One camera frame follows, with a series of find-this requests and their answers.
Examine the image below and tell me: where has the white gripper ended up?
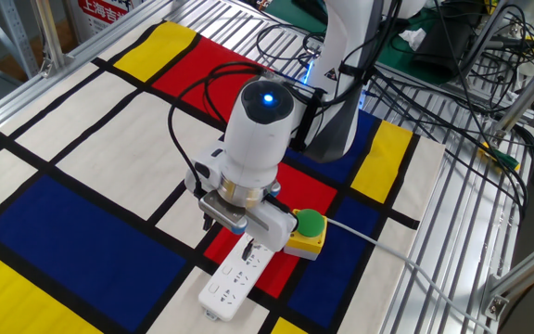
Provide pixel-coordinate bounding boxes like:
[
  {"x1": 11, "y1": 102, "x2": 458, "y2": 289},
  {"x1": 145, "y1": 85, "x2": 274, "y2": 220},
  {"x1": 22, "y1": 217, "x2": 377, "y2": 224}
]
[{"x1": 184, "y1": 147, "x2": 299, "y2": 262}]

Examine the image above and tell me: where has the white power strip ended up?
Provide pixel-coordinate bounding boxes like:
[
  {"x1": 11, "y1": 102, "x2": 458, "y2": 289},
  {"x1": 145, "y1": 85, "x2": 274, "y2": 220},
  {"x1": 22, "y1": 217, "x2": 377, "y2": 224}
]
[{"x1": 197, "y1": 231, "x2": 277, "y2": 323}]

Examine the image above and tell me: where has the green button yellow box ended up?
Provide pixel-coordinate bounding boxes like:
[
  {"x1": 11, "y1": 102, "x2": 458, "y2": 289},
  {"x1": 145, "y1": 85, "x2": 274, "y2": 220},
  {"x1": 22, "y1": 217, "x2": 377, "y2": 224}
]
[{"x1": 284, "y1": 208, "x2": 329, "y2": 262}]

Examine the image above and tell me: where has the Mondrian pattern cloth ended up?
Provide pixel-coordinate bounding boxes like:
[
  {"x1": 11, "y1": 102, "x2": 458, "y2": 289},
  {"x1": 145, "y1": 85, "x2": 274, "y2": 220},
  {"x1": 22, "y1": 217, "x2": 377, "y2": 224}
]
[{"x1": 0, "y1": 19, "x2": 447, "y2": 334}]

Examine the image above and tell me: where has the green mat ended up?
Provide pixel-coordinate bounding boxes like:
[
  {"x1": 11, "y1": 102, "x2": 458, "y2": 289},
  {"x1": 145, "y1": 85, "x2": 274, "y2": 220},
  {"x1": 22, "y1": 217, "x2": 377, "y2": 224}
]
[{"x1": 264, "y1": 0, "x2": 495, "y2": 87}]

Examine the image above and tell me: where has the red white sign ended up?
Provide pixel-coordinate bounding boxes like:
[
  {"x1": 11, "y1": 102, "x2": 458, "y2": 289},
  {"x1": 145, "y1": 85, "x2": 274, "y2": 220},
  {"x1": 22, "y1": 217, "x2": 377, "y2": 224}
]
[{"x1": 70, "y1": 0, "x2": 146, "y2": 36}]

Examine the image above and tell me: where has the white crumpled tissue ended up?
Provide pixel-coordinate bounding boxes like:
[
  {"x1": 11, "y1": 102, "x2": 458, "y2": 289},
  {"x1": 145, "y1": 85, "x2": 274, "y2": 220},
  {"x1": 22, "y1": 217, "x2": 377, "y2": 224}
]
[{"x1": 397, "y1": 27, "x2": 428, "y2": 51}]

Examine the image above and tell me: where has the green yellow connector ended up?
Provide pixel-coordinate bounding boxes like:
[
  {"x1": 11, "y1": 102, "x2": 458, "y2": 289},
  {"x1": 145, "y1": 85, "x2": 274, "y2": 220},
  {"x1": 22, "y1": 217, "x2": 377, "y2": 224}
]
[{"x1": 477, "y1": 141, "x2": 522, "y2": 173}]

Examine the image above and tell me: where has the grey metal stand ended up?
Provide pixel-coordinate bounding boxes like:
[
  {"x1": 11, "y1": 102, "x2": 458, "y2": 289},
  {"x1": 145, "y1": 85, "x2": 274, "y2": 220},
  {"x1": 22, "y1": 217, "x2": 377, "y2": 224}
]
[{"x1": 461, "y1": 0, "x2": 512, "y2": 75}]

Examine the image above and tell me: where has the grey gripper camera blue end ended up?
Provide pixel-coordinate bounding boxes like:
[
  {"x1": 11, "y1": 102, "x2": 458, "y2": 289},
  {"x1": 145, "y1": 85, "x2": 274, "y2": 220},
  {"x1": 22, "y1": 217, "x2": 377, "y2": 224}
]
[{"x1": 197, "y1": 190, "x2": 249, "y2": 236}]

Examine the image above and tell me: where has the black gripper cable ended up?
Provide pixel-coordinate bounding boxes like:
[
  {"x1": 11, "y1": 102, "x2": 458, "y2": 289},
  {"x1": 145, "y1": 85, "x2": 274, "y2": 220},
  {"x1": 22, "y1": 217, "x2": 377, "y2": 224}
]
[{"x1": 167, "y1": 62, "x2": 324, "y2": 199}]

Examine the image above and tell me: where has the grey power strip cable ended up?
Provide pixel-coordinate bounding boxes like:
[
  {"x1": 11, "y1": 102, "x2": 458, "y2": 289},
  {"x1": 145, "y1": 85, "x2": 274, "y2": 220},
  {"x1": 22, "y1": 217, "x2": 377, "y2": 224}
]
[{"x1": 325, "y1": 216, "x2": 495, "y2": 334}]

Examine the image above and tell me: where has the tangle of black cables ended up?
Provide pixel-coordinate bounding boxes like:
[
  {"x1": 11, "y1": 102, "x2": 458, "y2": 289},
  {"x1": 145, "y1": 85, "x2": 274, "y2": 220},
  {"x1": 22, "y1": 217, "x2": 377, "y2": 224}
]
[{"x1": 255, "y1": 0, "x2": 534, "y2": 224}]

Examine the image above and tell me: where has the aluminium post with bracket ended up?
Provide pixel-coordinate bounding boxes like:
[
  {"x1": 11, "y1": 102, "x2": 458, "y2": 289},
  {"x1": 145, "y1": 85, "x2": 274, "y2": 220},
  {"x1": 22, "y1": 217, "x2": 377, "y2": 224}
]
[{"x1": 32, "y1": 0, "x2": 67, "y2": 78}]

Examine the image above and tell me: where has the grey perforated shelf post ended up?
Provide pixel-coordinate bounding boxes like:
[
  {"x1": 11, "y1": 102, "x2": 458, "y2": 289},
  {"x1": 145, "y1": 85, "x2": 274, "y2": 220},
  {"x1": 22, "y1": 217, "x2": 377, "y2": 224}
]
[{"x1": 0, "y1": 0, "x2": 41, "y2": 80}]

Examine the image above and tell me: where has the aluminium strut with bracket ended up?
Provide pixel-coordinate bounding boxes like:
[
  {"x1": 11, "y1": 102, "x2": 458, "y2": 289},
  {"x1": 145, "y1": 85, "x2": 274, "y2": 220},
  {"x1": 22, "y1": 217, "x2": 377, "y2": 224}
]
[{"x1": 479, "y1": 226, "x2": 534, "y2": 321}]

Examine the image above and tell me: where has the slanted aluminium post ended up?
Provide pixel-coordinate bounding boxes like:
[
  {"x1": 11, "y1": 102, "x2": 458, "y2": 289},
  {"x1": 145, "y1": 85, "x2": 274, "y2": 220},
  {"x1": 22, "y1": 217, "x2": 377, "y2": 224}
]
[{"x1": 491, "y1": 44, "x2": 534, "y2": 140}]

